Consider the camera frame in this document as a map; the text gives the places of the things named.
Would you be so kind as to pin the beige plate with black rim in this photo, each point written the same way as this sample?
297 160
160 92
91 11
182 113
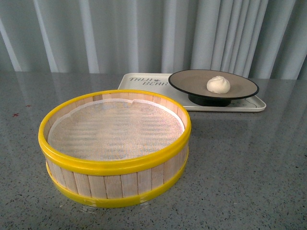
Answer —
194 83

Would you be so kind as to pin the white steamed bun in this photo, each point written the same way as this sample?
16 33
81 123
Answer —
219 85

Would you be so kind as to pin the cream bear print tray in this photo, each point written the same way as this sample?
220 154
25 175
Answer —
158 83

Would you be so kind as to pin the white steamer liner cloth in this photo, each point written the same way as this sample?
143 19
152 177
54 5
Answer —
115 129

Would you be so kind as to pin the yellow rimmed wooden steamer basket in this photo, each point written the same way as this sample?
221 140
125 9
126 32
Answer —
116 183

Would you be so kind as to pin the grey pleated curtain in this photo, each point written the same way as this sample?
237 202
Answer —
253 38

